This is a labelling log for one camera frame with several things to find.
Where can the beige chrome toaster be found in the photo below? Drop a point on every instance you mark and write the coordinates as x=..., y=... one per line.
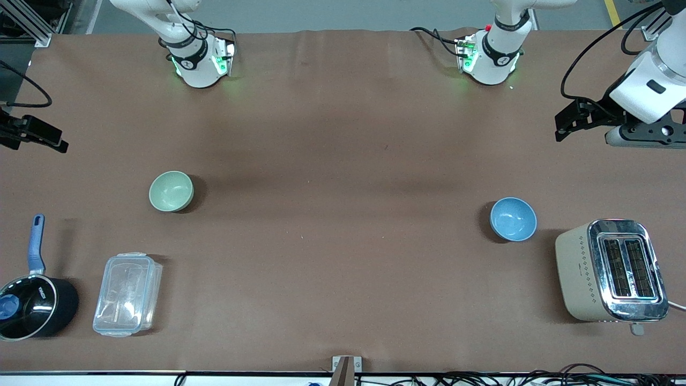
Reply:
x=584, y=273

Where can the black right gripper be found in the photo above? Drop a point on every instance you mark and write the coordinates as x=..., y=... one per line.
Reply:
x=12, y=134

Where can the clear plastic lidded container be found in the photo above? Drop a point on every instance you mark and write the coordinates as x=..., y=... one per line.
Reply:
x=127, y=295

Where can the aluminium frame profile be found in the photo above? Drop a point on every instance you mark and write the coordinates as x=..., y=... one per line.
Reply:
x=32, y=21

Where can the brown table cover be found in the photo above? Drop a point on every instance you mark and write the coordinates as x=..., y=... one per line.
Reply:
x=343, y=214

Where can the green bowl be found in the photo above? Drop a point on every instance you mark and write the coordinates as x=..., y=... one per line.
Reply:
x=170, y=191

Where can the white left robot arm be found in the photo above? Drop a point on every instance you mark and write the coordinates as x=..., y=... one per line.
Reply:
x=651, y=80

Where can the glass lid blue knob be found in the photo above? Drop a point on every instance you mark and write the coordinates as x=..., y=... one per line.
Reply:
x=32, y=311

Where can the blue bowl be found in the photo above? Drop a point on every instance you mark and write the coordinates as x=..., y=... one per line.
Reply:
x=513, y=219

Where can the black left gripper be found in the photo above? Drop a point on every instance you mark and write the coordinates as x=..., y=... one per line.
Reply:
x=598, y=111

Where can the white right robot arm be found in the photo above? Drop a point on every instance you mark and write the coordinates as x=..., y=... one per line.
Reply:
x=195, y=64

